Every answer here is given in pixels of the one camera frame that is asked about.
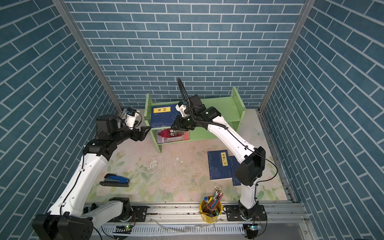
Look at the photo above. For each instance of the yellow pen cup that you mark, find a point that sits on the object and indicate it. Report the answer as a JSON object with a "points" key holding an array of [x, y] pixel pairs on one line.
{"points": [[210, 209]]}

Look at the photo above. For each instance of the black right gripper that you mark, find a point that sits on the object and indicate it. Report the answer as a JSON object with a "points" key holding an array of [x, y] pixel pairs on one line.
{"points": [[180, 126]]}

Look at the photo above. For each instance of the blue book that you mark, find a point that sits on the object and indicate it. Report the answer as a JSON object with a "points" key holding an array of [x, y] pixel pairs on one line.
{"points": [[234, 166], [219, 165], [163, 116]]}

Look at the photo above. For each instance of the red pink Hamlet book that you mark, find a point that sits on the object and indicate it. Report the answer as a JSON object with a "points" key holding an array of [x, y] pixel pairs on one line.
{"points": [[170, 136]]}

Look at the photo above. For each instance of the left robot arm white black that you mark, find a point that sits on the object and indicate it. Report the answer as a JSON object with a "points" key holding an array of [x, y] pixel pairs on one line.
{"points": [[65, 219]]}

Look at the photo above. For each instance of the green wooden shelf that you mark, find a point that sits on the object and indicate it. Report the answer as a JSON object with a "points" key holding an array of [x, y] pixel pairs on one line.
{"points": [[231, 108]]}

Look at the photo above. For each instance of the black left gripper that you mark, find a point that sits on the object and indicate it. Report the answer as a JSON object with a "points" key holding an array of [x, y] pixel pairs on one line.
{"points": [[141, 135]]}

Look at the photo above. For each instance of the aluminium corner post right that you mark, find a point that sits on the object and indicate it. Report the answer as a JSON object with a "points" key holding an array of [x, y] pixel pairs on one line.
{"points": [[304, 14]]}

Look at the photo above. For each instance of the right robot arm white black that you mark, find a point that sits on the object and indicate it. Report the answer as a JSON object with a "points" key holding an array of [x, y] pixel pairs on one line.
{"points": [[193, 114]]}

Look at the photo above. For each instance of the aluminium corner post left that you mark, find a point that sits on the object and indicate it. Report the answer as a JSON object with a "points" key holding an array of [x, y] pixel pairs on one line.
{"points": [[76, 32]]}

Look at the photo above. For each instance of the aluminium corner post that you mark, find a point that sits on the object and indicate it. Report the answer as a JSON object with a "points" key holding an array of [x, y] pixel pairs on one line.
{"points": [[304, 14], [76, 32]]}

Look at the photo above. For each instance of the blue stapler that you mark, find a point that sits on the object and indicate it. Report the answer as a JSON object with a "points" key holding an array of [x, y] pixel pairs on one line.
{"points": [[112, 180]]}

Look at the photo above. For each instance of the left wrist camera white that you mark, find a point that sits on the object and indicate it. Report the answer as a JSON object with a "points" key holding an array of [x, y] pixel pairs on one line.
{"points": [[131, 115]]}

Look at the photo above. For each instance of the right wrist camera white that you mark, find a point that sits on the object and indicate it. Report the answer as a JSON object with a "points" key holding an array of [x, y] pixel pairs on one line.
{"points": [[182, 108]]}

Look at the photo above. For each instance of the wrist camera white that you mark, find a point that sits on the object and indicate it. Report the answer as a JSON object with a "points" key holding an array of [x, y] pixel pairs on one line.
{"points": [[182, 108], [131, 115]]}

